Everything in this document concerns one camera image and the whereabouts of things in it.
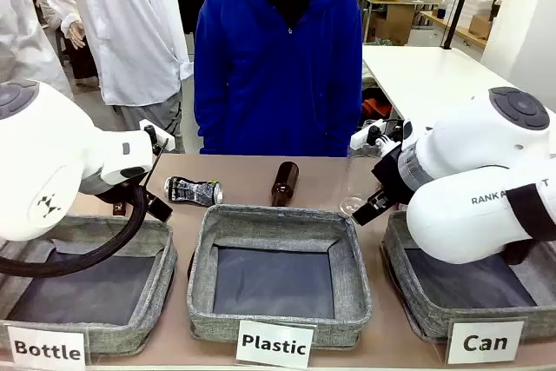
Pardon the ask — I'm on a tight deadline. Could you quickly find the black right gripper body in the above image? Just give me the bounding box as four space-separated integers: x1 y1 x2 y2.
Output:
371 143 414 215

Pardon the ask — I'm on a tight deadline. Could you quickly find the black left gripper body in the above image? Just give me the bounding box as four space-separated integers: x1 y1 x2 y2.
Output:
96 179 149 207

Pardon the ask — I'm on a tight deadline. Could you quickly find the black crushed drink can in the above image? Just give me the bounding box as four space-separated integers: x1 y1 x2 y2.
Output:
163 176 224 206

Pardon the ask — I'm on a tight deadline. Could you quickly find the grey fabric bottle basket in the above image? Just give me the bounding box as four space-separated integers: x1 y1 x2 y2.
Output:
0 213 179 357

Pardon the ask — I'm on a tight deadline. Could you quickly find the grey fabric plastic basket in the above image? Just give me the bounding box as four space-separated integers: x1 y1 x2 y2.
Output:
186 203 374 350

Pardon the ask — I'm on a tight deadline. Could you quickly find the grey fabric can basket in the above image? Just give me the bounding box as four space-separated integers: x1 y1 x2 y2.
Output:
380 209 556 344

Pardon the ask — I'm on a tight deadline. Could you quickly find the white Can label card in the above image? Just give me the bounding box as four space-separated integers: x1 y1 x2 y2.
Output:
447 321 526 365

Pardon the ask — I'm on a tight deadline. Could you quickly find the clear plastic cup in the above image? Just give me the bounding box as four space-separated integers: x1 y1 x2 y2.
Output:
340 151 384 217

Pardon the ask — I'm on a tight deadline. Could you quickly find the orange object under table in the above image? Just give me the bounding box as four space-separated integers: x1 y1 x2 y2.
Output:
361 98 394 125

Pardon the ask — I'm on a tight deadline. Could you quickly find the white background table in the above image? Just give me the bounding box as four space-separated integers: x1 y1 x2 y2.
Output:
361 44 527 123

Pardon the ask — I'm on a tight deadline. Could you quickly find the person in blue hoodie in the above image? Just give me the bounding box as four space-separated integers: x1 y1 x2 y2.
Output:
193 0 364 158

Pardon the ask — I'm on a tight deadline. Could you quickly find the wooden background desk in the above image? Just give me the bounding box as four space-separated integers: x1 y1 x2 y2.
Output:
360 0 440 47

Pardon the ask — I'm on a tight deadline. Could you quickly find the white Plastic label card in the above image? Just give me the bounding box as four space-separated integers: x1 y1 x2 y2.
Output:
235 320 316 369

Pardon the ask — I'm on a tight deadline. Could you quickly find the white Bottle label card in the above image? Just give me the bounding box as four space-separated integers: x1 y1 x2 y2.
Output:
6 325 87 371

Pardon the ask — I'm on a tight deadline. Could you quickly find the cardboard box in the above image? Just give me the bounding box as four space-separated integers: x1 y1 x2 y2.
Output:
468 14 494 40

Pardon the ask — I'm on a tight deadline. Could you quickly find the black stand pole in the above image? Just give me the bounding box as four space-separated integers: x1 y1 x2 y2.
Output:
440 0 484 50

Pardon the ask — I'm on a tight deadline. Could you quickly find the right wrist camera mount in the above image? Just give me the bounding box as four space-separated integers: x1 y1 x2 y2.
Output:
350 117 404 157

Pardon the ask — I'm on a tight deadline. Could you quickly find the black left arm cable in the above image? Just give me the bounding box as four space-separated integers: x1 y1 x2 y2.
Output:
0 182 149 278

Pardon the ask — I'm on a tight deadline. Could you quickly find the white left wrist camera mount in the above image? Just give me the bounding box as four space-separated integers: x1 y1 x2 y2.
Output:
138 118 176 153

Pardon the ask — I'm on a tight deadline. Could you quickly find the black right arm strap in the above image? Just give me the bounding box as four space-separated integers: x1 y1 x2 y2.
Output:
505 183 556 242

